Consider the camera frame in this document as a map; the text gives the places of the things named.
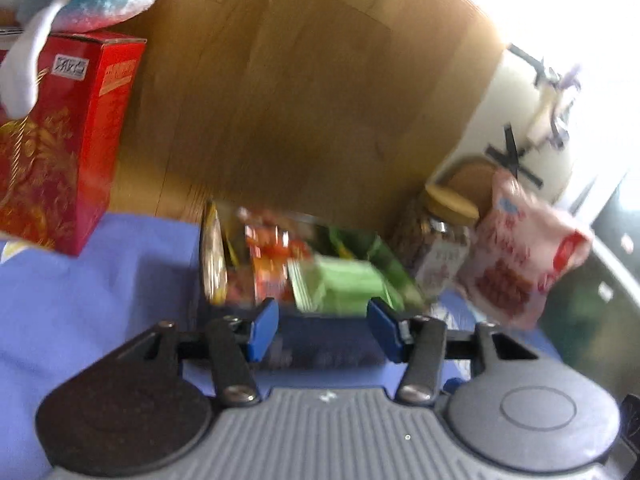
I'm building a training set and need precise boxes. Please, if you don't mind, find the nut jar with gold lid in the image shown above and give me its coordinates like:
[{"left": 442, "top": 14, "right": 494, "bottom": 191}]
[{"left": 391, "top": 182, "right": 482, "bottom": 302}]

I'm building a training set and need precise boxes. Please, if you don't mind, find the pink snack bag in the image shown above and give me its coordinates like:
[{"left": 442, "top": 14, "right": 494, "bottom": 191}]
[{"left": 454, "top": 169, "right": 595, "bottom": 332}]

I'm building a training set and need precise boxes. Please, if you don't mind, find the red orange snack packet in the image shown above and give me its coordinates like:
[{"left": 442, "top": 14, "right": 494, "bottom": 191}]
[{"left": 243, "top": 221, "right": 312, "bottom": 305}]

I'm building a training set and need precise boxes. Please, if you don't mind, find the red gift box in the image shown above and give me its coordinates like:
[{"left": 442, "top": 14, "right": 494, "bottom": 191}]
[{"left": 0, "top": 31, "right": 149, "bottom": 257}]

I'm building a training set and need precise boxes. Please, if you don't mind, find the black tape cross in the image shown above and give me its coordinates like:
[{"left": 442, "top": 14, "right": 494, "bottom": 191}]
[{"left": 506, "top": 43, "right": 557, "bottom": 87}]

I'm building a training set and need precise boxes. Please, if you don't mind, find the blue printed cloth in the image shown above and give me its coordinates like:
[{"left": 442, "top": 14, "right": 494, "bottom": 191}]
[{"left": 0, "top": 211, "right": 568, "bottom": 480}]

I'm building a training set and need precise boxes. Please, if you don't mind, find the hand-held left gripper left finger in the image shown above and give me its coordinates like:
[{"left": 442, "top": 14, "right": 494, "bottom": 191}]
[{"left": 112, "top": 298, "right": 280, "bottom": 409}]

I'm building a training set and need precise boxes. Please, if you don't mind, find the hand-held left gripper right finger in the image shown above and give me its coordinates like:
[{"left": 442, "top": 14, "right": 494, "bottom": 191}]
[{"left": 367, "top": 297, "right": 542, "bottom": 405}]

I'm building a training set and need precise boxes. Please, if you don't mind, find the dark green snack packet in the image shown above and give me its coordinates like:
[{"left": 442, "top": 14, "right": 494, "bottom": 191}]
[{"left": 324, "top": 226, "right": 429, "bottom": 307}]

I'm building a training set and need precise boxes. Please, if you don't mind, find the gold foil snack packet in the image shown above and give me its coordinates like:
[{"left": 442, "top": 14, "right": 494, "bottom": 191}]
[{"left": 200, "top": 201, "right": 230, "bottom": 307}]

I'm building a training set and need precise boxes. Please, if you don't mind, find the dark grey panel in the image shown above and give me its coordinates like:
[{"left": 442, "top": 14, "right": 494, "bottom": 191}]
[{"left": 537, "top": 170, "right": 640, "bottom": 411}]

